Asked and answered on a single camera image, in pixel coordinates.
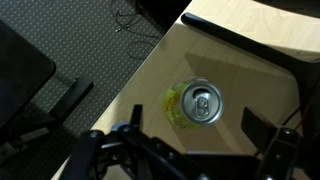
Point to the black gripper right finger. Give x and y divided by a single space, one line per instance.
259 130

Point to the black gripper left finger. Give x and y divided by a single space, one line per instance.
137 116

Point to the yellow green drink can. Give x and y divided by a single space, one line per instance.
193 103

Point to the light wooden desk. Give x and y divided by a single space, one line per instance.
113 150

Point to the black chair base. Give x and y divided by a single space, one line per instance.
24 70

